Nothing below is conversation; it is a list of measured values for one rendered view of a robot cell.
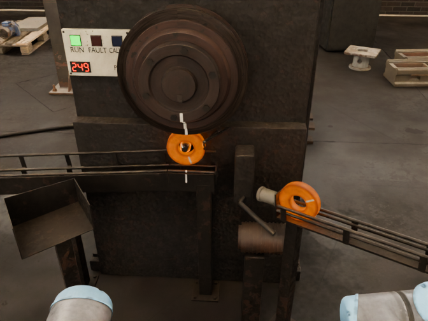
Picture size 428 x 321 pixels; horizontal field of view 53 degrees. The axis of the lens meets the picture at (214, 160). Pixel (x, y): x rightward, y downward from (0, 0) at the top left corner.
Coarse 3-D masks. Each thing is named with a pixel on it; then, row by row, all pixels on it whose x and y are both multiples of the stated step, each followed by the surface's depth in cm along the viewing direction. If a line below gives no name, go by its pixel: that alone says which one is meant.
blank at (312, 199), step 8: (288, 184) 158; (296, 184) 155; (304, 184) 155; (280, 192) 160; (288, 192) 158; (296, 192) 156; (304, 192) 154; (312, 192) 153; (280, 200) 162; (288, 200) 160; (304, 200) 155; (312, 200) 153; (296, 208) 160; (304, 208) 159; (312, 208) 155
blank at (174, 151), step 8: (176, 136) 168; (184, 136) 168; (192, 136) 167; (200, 136) 169; (168, 144) 170; (176, 144) 170; (192, 144) 169; (200, 144) 169; (168, 152) 172; (176, 152) 172; (184, 152) 174; (192, 152) 172; (200, 152) 171; (176, 160) 174; (184, 160) 173; (192, 160) 173
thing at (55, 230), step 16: (32, 192) 163; (48, 192) 166; (64, 192) 170; (80, 192) 164; (16, 208) 162; (32, 208) 166; (48, 208) 170; (64, 208) 172; (80, 208) 171; (16, 224) 165; (32, 224) 165; (48, 224) 164; (64, 224) 164; (80, 224) 163; (16, 240) 146; (32, 240) 158; (48, 240) 157; (64, 240) 156; (64, 256) 168; (64, 272) 171
